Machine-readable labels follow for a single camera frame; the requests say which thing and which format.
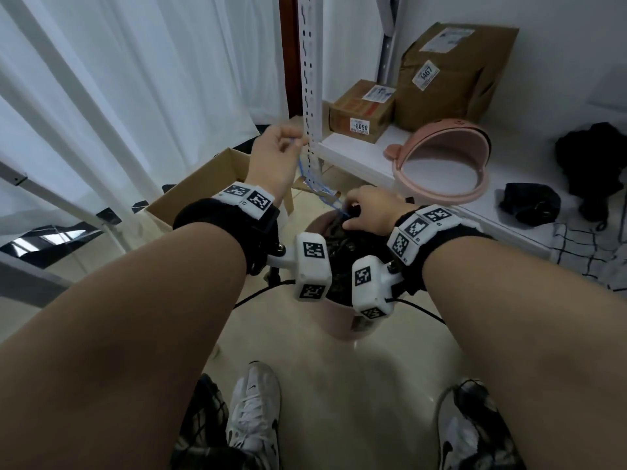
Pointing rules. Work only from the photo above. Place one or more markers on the white wall plate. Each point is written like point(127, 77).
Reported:
point(610, 88)

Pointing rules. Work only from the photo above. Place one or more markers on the white sheer curtain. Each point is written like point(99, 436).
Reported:
point(147, 92)

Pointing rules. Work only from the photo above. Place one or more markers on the black glossy board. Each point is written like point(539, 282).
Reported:
point(19, 249)

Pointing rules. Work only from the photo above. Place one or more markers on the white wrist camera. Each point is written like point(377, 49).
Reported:
point(367, 288)
point(311, 269)

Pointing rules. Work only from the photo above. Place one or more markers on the person's left forearm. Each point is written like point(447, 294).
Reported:
point(108, 337)

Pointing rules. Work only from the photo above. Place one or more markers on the black white marker wristband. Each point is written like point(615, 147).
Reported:
point(245, 195)
point(416, 227)

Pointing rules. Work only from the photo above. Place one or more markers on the white metal frame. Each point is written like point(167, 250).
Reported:
point(78, 97)

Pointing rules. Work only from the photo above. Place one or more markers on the white metal shelf rack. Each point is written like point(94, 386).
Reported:
point(362, 156)

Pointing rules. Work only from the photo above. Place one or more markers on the pink bin lid ring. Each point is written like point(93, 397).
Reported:
point(465, 137)

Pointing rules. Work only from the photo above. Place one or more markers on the pink trash bin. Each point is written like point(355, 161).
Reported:
point(338, 323)

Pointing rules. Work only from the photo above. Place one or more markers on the person's left hand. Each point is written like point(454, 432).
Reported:
point(272, 161)

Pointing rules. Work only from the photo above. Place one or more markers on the person's right hand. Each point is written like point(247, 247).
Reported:
point(377, 212)

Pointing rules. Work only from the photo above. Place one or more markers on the open cardboard box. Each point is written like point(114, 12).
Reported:
point(205, 185)

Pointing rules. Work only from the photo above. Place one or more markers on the black white plaid trousers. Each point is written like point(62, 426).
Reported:
point(201, 425)

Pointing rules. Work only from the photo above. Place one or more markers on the large brown cardboard box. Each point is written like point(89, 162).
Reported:
point(455, 102)

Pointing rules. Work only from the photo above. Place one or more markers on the white sneaker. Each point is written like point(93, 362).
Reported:
point(254, 411)
point(455, 435)

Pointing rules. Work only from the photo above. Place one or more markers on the person's right forearm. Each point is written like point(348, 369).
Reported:
point(529, 337)

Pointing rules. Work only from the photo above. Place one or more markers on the glossy black trash bag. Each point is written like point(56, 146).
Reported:
point(529, 203)

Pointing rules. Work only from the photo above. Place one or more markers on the flat cardboard piece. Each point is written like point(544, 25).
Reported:
point(300, 184)

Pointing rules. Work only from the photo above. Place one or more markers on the small brown cardboard box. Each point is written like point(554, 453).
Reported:
point(352, 107)

